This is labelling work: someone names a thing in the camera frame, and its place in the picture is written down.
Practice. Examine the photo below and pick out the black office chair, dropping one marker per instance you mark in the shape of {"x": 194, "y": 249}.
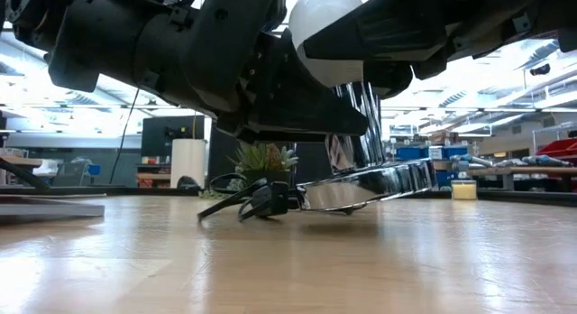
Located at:
{"x": 188, "y": 184}

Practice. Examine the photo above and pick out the black monitor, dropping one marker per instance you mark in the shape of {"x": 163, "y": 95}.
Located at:
{"x": 155, "y": 138}

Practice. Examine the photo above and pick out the wooden bench with grey parts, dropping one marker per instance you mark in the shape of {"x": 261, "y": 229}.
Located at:
{"x": 541, "y": 171}

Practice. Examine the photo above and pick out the long wooden workbench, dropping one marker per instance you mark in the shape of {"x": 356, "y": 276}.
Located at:
{"x": 18, "y": 161}

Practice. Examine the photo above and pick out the notebook with landscape cover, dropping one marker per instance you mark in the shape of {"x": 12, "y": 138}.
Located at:
{"x": 45, "y": 210}

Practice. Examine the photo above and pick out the black ceiling camera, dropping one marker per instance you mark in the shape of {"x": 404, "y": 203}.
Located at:
{"x": 540, "y": 70}

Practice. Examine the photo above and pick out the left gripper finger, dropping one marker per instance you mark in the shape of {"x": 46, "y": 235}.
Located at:
{"x": 288, "y": 111}

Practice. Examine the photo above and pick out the succulent plant in black pot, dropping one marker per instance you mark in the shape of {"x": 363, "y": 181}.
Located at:
{"x": 266, "y": 158}

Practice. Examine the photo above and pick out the white lightbulb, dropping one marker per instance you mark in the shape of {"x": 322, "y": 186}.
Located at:
{"x": 315, "y": 12}

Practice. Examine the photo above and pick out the chrome lamp base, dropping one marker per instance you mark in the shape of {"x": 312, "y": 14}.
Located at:
{"x": 360, "y": 187}

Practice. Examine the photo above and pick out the red storage bins shelf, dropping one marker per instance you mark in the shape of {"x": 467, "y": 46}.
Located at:
{"x": 561, "y": 148}

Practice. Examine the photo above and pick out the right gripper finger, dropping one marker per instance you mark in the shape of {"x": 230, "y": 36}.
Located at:
{"x": 392, "y": 34}
{"x": 387, "y": 79}

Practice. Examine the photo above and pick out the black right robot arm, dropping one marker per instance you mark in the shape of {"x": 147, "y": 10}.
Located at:
{"x": 559, "y": 12}

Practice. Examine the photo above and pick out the blue storage bins shelf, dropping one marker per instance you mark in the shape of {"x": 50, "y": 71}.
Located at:
{"x": 408, "y": 152}

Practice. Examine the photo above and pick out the black aluminium table frame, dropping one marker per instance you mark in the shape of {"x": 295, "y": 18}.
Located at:
{"x": 527, "y": 197}

